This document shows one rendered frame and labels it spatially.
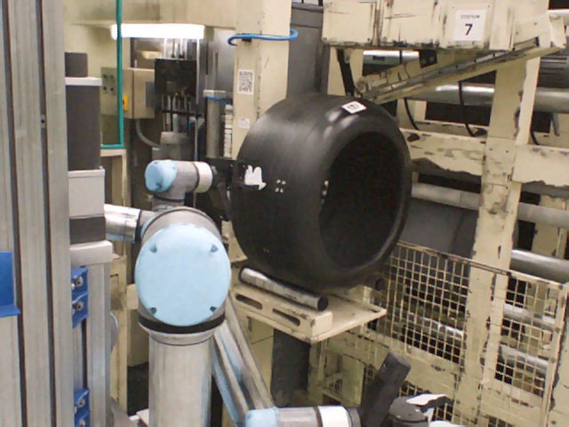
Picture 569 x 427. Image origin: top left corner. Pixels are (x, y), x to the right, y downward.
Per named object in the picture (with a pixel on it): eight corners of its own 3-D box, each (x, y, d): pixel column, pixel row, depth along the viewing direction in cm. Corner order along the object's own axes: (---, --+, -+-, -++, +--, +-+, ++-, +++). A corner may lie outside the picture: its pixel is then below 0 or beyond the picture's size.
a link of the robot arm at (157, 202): (142, 244, 148) (149, 198, 145) (148, 231, 159) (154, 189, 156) (176, 249, 149) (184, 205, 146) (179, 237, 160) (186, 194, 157)
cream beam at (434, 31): (319, 45, 214) (322, -1, 210) (364, 50, 232) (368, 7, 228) (488, 50, 173) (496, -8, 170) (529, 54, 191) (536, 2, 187)
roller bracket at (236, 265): (224, 288, 208) (225, 260, 205) (306, 266, 236) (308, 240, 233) (231, 292, 205) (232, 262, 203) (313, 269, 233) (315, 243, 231)
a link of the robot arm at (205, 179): (198, 195, 154) (178, 189, 159) (212, 195, 157) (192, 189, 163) (201, 164, 153) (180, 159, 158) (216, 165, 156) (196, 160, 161)
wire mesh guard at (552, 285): (314, 389, 259) (325, 221, 242) (316, 387, 260) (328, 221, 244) (532, 501, 199) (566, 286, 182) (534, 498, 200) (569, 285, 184)
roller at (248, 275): (249, 276, 211) (239, 282, 208) (247, 264, 210) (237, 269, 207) (330, 307, 188) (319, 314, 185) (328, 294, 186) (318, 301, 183)
